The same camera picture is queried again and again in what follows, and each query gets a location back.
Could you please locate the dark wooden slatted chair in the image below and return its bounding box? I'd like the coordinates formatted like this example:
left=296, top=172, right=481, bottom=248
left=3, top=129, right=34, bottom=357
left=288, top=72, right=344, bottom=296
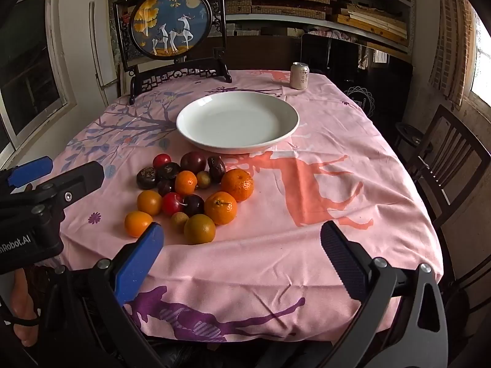
left=407, top=104, right=491, bottom=238

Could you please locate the pink printed tablecloth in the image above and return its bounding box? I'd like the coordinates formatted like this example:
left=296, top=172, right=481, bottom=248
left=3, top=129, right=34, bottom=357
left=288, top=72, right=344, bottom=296
left=46, top=70, right=445, bottom=343

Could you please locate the tangerine with green stem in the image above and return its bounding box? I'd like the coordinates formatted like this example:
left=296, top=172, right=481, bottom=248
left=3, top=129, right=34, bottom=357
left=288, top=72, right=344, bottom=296
left=204, top=191, right=238, bottom=225

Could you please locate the dark plum with stem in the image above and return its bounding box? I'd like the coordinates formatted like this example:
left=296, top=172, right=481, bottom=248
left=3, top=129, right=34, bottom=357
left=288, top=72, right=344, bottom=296
left=183, top=194, right=205, bottom=217

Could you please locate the large reddish purple plum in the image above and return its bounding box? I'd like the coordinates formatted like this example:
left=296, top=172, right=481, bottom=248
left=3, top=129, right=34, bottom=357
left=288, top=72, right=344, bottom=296
left=180, top=151, right=207, bottom=174

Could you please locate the bright side window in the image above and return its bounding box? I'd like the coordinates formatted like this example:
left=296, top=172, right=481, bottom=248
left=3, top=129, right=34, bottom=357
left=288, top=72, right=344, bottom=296
left=470, top=8, right=491, bottom=104

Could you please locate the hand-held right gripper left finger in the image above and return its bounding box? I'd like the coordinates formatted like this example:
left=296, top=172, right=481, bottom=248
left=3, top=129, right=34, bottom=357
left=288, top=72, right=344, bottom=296
left=38, top=221, right=165, bottom=368

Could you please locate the tan longan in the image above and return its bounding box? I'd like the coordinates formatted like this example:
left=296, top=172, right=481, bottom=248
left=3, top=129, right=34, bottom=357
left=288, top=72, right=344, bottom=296
left=171, top=212, right=190, bottom=233

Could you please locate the white framed panel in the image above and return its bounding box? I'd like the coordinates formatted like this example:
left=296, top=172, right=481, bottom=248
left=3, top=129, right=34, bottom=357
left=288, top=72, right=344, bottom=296
left=89, top=0, right=120, bottom=96

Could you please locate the silver beverage can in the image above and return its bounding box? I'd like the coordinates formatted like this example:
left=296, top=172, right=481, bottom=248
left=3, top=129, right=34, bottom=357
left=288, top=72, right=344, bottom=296
left=289, top=62, right=310, bottom=90

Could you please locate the dark round stool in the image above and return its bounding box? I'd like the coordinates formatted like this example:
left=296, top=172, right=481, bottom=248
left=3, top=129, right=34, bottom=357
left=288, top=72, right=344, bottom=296
left=394, top=122, right=434, bottom=154

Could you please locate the white framed window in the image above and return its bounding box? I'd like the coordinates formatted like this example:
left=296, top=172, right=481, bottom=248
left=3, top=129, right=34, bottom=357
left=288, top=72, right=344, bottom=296
left=0, top=0, right=77, bottom=169

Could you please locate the large bumpy tangerine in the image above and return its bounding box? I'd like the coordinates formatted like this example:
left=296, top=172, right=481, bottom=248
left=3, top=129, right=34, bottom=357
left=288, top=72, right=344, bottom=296
left=221, top=169, right=254, bottom=202

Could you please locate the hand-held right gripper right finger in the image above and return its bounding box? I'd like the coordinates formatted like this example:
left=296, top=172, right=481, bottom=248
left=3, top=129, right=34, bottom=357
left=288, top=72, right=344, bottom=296
left=321, top=220, right=449, bottom=368

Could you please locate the black cabinet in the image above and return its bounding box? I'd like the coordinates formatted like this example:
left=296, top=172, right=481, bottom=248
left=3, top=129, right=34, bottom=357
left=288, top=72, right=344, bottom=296
left=301, top=34, right=413, bottom=131

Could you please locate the round deer painting table screen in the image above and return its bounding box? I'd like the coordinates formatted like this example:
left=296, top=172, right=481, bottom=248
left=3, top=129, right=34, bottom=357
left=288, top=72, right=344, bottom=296
left=114, top=0, right=233, bottom=105

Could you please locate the dark brown date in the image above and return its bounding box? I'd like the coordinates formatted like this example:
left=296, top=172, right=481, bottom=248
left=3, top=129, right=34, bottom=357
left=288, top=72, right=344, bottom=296
left=207, top=155, right=227, bottom=183

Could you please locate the brown bamboo blind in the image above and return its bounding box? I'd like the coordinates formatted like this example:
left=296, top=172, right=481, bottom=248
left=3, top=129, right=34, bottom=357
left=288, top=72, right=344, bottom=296
left=427, top=0, right=476, bottom=106

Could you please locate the person's left hand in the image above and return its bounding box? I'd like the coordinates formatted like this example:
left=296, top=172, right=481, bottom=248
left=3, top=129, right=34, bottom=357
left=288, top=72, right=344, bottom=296
left=10, top=270, right=39, bottom=347

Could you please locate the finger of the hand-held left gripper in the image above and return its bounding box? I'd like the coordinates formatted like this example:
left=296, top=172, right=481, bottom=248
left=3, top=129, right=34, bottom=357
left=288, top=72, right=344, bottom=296
left=0, top=156, right=53, bottom=196
left=33, top=161, right=105, bottom=221

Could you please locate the white round plate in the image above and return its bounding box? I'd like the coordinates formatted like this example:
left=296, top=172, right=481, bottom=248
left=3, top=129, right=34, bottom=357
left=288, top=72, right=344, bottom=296
left=176, top=91, right=300, bottom=155

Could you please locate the greenish yellow orange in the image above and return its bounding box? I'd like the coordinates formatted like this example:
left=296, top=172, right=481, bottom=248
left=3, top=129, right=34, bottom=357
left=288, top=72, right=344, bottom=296
left=184, top=214, right=216, bottom=245

